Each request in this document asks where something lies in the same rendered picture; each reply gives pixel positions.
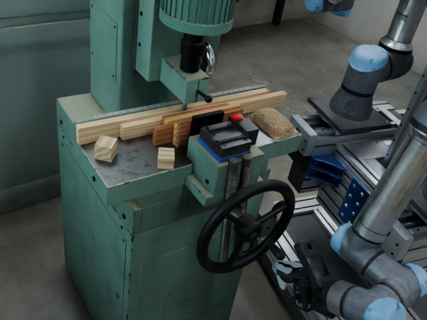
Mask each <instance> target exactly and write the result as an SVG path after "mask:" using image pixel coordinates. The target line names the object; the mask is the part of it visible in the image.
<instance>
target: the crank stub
mask: <svg viewBox="0 0 427 320"><path fill-rule="evenodd" d="M267 246H268V248H269V249H270V250H271V252H272V254H273V255H274V256H275V257H276V258H277V259H278V260H283V259H284V258H285V253H284V252H283V251H282V249H280V248H279V247H278V246H277V245H276V244H275V243H273V242H272V241H269V242H268V243H267Z"/></svg>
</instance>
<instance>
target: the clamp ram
mask: <svg viewBox="0 0 427 320"><path fill-rule="evenodd" d="M223 118H224V111H223V110H216V111H212V112H207V113H203V114H198V115H194V116H193V117H192V122H191V130H190V136H193V135H199V134H200V131H201V128H202V127H205V126H210V125H213V124H219V123H222V122H223Z"/></svg>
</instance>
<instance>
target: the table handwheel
mask: <svg viewBox="0 0 427 320"><path fill-rule="evenodd" d="M269 191H275V192H279V193H280V194H281V195H282V196H283V198H284V203H283V204H281V205H279V206H278V207H276V208H275V209H273V210H271V211H270V212H268V213H266V214H265V215H263V216H261V217H259V218H257V219H255V218H254V217H253V215H251V214H244V212H242V211H241V210H240V209H239V207H238V206H239V205H240V204H241V203H243V202H244V201H246V200H247V199H250V198H251V197H253V196H256V195H258V194H261V193H263V192H269ZM216 204H217V205H218V206H219V207H218V208H217V209H216V210H215V211H214V212H213V213H212V214H211V216H210V217H209V219H208V220H207V222H206V223H205V225H204V226H203V228H202V230H201V232H200V235H199V238H198V241H197V245H196V256H197V259H198V262H199V264H200V265H201V266H202V267H203V268H204V269H205V270H207V271H209V272H211V273H215V274H225V273H228V272H233V271H236V270H238V269H241V268H243V267H245V266H247V265H249V264H251V263H252V262H254V261H255V260H257V259H258V258H259V257H261V256H262V255H263V254H265V252H267V251H268V250H269V248H268V246H267V243H268V242H269V241H272V242H273V243H276V242H277V240H279V238H280V237H281V235H282V234H283V233H284V232H285V230H286V228H287V227H288V225H289V223H290V221H291V219H292V216H293V214H294V209H295V196H294V192H293V190H292V189H291V187H290V186H289V185H288V184H287V183H285V182H282V181H280V180H273V179H270V180H261V181H258V182H255V183H252V184H250V185H248V186H246V187H244V188H242V189H240V190H239V191H237V192H235V193H234V194H233V195H231V196H230V197H229V198H227V199H226V200H225V201H222V202H219V203H216ZM281 212H282V214H281V217H280V219H279V221H278V223H277V224H276V225H275V227H274V229H273V230H272V231H271V232H270V233H269V235H268V236H267V237H266V238H265V239H264V240H263V241H262V242H261V243H260V244H258V245H257V246H256V247H255V248H254V249H252V250H251V251H249V252H248V253H246V254H244V255H243V256H241V257H239V258H237V256H238V253H239V252H240V250H241V248H242V246H243V244H244V243H251V242H252V241H255V240H256V239H257V238H258V237H259V236H260V234H261V232H262V225H261V224H262V223H264V222H266V221H267V220H269V219H270V218H272V217H274V216H275V215H277V214H279V213H281ZM225 218H226V219H227V220H229V221H230V222H232V223H234V226H233V230H234V232H235V233H236V234H237V235H238V237H239V239H238V241H237V243H236V246H235V247H234V250H233V252H232V254H231V256H230V257H229V260H228V261H227V262H214V261H212V260H211V259H210V258H209V256H208V247H209V244H210V240H211V238H212V236H213V234H214V232H215V231H216V229H217V228H218V226H219V225H220V223H221V222H222V221H223V219H225Z"/></svg>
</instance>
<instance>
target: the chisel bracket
mask: <svg viewBox="0 0 427 320"><path fill-rule="evenodd" d="M180 58H181V55H175V56H170V57H163V58H162V59H161V70H160V79H159V80H160V81H161V82H162V83H163V84H164V85H165V86H166V87H167V88H168V89H169V90H170V91H171V92H172V93H173V94H174V95H175V96H176V97H177V98H178V99H179V100H180V101H181V102H182V103H183V104H189V103H196V102H202V101H205V99H204V98H203V97H202V96H200V95H199V94H197V92H196V90H200V91H202V92H203V93H204V94H206V95H208V89H209V84H210V76H208V75H207V74H206V73H205V72H203V71H202V70H201V69H200V70H199V71H198V72H195V73H189V72H184V71H183V70H181V69H180Z"/></svg>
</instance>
